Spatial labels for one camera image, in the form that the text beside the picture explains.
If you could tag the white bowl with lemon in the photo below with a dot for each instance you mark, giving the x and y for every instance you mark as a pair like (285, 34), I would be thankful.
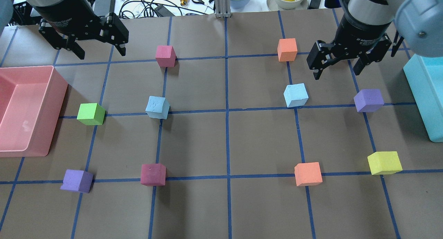
(274, 5)

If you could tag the aluminium frame post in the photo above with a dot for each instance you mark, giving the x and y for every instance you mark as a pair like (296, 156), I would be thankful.
(222, 9)

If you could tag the orange block robot side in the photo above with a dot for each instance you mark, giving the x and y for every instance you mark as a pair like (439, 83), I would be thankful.
(308, 174)

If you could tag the orange block table side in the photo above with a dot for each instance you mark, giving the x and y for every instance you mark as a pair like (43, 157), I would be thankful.
(287, 50)

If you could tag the pink block table side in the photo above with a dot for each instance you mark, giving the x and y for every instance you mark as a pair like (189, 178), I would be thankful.
(165, 56)

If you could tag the far purple foam block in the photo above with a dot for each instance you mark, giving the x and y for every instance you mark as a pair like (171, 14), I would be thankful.
(368, 100)

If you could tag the yellow foam block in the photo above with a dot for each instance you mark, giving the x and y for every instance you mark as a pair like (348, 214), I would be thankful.
(384, 163)

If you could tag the black power adapter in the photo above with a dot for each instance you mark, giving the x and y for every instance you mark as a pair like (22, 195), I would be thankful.
(103, 7)

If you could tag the black scissors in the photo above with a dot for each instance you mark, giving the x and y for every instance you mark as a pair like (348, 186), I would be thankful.
(201, 2)

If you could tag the pink plastic tray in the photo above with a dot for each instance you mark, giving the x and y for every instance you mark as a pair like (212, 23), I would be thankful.
(31, 100)

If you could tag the green foam block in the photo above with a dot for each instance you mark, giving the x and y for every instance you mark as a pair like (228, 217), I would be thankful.
(91, 114)

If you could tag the light blue block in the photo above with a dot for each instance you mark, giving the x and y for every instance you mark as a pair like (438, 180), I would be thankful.
(295, 95)
(157, 107)

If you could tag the near purple foam block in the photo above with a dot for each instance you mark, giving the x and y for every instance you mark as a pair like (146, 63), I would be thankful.
(77, 181)

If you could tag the purple foam block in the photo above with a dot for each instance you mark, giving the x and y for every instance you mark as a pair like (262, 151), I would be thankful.
(368, 100)
(77, 181)

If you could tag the pink block robot side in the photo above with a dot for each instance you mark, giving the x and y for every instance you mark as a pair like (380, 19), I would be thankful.
(153, 174)

